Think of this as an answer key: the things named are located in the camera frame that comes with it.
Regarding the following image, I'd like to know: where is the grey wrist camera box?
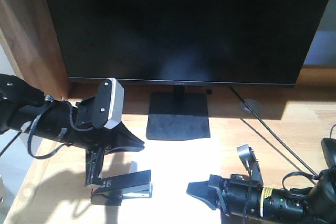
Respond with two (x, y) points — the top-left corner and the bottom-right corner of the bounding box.
(91, 78), (124, 129)
(237, 144), (257, 173)

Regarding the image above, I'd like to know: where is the black computer mouse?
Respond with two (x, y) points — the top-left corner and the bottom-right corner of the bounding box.
(321, 137), (336, 169)

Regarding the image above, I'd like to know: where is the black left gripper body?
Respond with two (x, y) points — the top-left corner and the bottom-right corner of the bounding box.
(15, 97), (109, 153)

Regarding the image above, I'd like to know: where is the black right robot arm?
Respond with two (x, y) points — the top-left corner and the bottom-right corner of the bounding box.
(187, 168), (335, 223)

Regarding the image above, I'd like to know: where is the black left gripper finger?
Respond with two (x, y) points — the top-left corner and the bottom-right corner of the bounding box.
(85, 147), (104, 188)
(105, 122), (144, 153)

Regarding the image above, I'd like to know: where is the black stapler with orange button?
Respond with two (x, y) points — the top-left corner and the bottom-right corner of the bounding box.
(90, 170), (153, 206)

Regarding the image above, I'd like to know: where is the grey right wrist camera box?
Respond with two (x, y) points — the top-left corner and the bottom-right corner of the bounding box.
(237, 144), (257, 173)

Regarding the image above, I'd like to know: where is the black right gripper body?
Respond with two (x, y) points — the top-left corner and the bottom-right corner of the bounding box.
(208, 174), (264, 218)

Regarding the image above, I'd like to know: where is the white paper sheet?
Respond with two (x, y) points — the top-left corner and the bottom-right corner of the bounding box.
(103, 138), (221, 223)

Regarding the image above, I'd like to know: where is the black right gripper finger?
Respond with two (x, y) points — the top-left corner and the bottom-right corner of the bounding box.
(186, 181), (221, 210)

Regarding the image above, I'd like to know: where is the black monitor cable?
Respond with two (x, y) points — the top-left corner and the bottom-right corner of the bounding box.
(228, 86), (320, 177)

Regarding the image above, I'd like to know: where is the black monitor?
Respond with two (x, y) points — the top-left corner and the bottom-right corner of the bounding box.
(38, 0), (336, 141)

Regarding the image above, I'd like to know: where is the wooden desk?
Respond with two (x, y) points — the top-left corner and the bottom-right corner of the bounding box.
(0, 0), (336, 224)

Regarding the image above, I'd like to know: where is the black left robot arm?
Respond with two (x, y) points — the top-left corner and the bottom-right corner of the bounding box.
(1, 74), (144, 188)

